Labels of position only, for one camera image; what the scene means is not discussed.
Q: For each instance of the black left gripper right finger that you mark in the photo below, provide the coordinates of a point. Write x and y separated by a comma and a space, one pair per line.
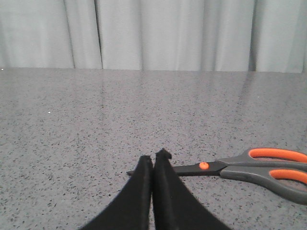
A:
175, 207

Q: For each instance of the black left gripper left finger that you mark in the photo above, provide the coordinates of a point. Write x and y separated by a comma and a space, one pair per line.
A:
129, 210

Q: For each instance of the grey orange handled scissors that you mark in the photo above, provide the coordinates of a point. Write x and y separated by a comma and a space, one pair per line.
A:
266, 167

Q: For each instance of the grey pleated curtain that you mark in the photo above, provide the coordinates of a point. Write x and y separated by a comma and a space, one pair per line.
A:
210, 35

